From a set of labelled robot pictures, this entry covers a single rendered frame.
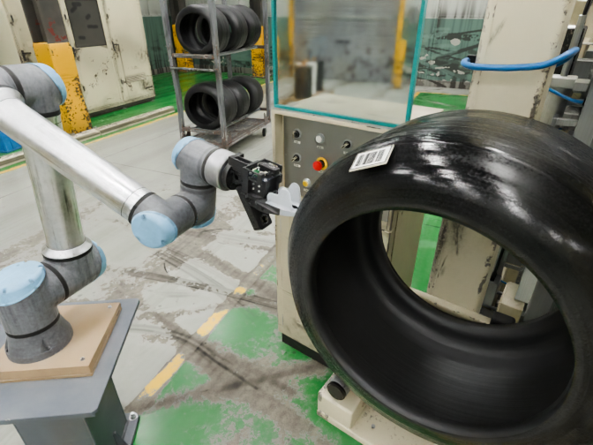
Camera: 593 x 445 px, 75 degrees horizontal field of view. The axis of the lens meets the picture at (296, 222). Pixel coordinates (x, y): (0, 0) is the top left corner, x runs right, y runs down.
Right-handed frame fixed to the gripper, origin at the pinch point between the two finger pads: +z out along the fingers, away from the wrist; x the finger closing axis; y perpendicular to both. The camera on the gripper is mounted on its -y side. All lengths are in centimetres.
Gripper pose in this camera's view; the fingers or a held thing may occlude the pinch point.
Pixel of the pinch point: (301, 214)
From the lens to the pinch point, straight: 80.9
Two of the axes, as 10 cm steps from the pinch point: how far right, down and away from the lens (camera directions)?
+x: 5.9, -4.0, 7.0
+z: 8.0, 3.9, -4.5
